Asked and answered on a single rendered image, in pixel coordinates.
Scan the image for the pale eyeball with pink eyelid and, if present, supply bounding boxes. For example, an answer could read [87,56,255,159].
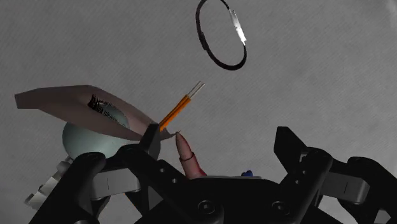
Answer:
[15,84,175,160]

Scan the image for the pink finger figure with ring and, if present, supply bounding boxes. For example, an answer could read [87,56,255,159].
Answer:
[175,131,208,180]

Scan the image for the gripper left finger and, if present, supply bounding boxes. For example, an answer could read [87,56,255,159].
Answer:
[29,123,225,224]

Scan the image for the orange sticks with silver tips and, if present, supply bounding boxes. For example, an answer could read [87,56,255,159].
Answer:
[158,81,205,132]

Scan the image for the white segmented object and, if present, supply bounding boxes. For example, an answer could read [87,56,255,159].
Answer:
[24,156,75,211]

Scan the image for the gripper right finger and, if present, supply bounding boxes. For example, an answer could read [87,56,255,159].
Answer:
[271,126,397,224]

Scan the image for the black bracelet with silver clasp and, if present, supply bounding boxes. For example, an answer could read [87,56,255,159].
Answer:
[195,0,248,71]

